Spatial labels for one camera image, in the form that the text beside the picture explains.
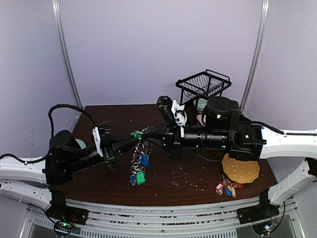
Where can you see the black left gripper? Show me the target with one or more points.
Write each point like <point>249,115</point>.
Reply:
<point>111,148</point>

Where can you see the black wire dish rack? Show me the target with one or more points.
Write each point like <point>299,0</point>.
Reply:
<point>202,85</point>

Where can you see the green key tag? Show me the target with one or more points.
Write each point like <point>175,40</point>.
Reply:
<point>140,177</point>
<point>138,135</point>

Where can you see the grey disc keyring organizer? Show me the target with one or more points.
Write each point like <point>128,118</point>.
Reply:
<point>140,159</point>

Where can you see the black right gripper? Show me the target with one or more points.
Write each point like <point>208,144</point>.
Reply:
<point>173,141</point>

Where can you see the yellow dotted plate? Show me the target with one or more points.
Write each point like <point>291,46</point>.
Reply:
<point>240,171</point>

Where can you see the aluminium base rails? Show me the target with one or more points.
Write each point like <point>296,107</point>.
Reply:
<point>217,220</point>

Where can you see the teal plate with flower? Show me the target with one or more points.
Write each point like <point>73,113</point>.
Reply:
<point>81,143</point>

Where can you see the red key tag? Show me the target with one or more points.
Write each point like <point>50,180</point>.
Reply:
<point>219,188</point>

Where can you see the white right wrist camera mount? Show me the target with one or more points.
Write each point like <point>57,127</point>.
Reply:
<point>179,113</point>

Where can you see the yellow key tag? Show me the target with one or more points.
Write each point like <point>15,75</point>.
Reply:
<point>233,192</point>

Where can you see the right aluminium frame post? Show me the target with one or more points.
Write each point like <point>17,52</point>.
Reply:
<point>258,50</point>

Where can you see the teal ceramic bowl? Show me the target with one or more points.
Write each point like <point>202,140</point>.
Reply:
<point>201,105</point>

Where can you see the blue key tag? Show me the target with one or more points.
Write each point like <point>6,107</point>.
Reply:
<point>228,192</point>

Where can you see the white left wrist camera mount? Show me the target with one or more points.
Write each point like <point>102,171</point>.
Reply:
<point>97,140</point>

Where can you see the pink patterned dish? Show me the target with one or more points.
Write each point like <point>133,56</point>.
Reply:
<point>201,119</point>

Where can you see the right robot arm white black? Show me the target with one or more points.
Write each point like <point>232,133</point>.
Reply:
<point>243,140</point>

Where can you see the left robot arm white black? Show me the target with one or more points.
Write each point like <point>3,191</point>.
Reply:
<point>28,180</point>

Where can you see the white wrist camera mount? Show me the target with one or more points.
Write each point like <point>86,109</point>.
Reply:
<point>97,140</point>
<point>179,113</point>

